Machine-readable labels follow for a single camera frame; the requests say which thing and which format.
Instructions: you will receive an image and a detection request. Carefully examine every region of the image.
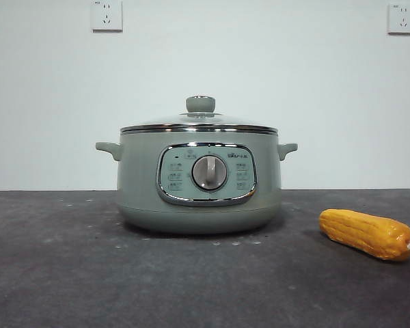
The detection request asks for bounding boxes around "yellow corn cob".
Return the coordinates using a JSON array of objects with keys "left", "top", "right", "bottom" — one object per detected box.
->
[{"left": 319, "top": 208, "right": 410, "bottom": 263}]

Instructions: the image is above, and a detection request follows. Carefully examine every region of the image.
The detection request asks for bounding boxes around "pale green electric pot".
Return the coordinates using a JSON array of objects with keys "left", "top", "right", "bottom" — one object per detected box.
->
[{"left": 95, "top": 128, "right": 299, "bottom": 236}]

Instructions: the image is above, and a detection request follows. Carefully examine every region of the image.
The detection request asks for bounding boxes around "glass lid with green knob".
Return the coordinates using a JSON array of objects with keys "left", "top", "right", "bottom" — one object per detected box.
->
[{"left": 120, "top": 95, "right": 279, "bottom": 134}]

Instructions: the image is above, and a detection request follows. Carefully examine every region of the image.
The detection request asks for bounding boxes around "white wall socket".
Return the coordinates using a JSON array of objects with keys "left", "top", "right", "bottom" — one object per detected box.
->
[
  {"left": 90, "top": 0, "right": 124, "bottom": 33},
  {"left": 387, "top": 3, "right": 410, "bottom": 36}
]

